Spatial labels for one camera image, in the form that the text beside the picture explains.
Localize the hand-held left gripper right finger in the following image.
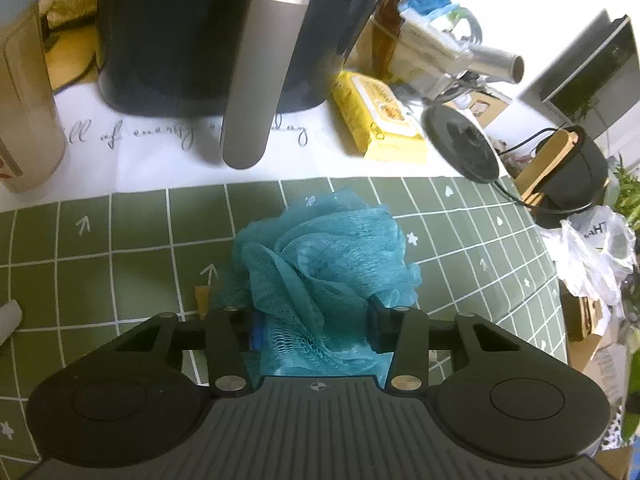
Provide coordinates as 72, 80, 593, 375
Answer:
367, 294, 538, 393

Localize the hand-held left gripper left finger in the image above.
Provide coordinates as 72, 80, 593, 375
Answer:
107, 305, 266, 397

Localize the teal mesh bath pouf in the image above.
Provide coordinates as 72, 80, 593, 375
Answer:
212, 187, 422, 391

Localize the green checkered tablecloth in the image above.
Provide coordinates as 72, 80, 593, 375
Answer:
0, 175, 571, 480

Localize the black round kettle base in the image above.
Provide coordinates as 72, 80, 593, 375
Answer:
421, 105, 501, 184

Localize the white script table runner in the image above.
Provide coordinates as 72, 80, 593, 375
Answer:
0, 80, 466, 211

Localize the yellow wet wipes pack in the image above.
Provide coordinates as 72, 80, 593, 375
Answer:
331, 70, 430, 165

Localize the white plastic bag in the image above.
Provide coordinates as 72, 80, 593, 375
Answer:
542, 205, 638, 311

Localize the open cardboard box with flap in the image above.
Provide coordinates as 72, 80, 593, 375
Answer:
562, 280, 632, 402

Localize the wooden chair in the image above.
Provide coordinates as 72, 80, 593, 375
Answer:
514, 129, 586, 208
372, 0, 406, 81

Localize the black stool with wood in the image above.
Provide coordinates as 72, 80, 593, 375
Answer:
535, 127, 610, 231

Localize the green plant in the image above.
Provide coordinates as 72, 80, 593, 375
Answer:
607, 155, 640, 231

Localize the black air fryer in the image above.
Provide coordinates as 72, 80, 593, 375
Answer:
97, 0, 401, 171

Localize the teal plastic packet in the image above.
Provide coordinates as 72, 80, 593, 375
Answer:
400, 0, 461, 18

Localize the black flat screen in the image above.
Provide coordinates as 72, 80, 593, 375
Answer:
517, 10, 640, 141

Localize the grey shaker bottle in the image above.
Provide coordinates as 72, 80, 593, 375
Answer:
0, 0, 68, 195

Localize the black kettle base cable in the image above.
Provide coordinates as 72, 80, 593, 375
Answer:
487, 127, 601, 211

